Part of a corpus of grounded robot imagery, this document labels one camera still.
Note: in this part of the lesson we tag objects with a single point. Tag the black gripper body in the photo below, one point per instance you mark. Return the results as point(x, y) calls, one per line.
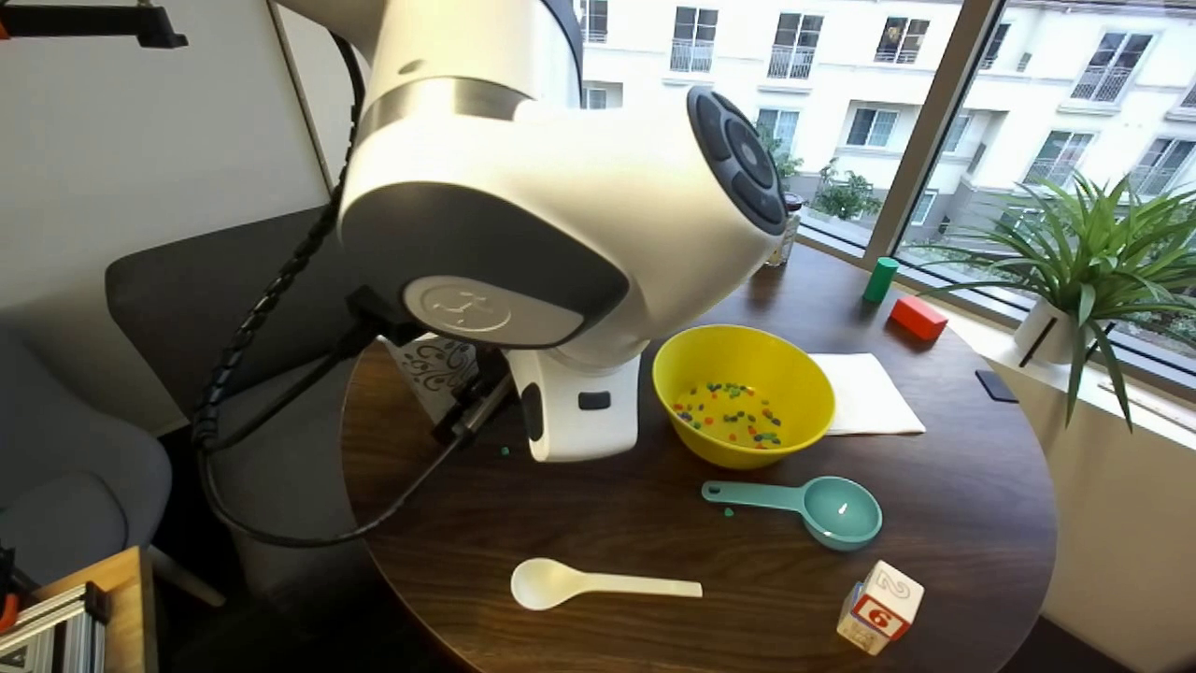
point(490, 384)

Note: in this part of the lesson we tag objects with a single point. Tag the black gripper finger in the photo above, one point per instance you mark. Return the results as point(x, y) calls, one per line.
point(466, 415)

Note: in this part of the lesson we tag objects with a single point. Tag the white patterned paper coffee cup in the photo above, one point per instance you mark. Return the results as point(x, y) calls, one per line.
point(433, 368)

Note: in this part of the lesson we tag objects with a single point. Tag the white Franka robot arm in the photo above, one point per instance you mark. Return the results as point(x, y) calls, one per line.
point(535, 161)

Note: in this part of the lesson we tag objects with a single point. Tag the colourful cereal in yellow bowl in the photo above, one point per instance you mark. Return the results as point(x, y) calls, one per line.
point(735, 415)

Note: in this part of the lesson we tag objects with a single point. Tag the yellow plastic bowl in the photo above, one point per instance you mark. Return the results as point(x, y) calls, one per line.
point(796, 376)

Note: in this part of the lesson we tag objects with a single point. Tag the white plastic spoon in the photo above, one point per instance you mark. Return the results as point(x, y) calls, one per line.
point(548, 583)

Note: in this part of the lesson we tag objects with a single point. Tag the dark grey armchair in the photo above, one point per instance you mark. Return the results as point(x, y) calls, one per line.
point(187, 302)

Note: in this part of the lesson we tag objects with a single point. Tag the teal measuring scoop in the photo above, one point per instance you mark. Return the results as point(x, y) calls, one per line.
point(841, 515)

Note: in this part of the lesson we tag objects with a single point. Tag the white paper napkin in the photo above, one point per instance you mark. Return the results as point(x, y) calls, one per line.
point(880, 396)

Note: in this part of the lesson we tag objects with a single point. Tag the aluminium and wood robot stand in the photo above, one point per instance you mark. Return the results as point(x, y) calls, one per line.
point(112, 601)

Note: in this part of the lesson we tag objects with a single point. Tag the green block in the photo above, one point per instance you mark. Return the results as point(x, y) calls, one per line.
point(880, 281)

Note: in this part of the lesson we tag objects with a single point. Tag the red block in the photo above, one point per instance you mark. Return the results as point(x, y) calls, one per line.
point(917, 323)

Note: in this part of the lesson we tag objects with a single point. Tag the small white carton box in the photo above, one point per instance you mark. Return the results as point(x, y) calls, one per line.
point(880, 608)

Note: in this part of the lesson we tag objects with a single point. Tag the green potted plant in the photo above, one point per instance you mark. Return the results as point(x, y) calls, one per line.
point(1097, 247)

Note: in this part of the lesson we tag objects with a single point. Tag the window frame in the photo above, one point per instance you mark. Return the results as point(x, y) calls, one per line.
point(933, 126)

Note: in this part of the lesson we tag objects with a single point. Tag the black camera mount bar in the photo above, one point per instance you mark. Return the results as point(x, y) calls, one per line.
point(97, 25)

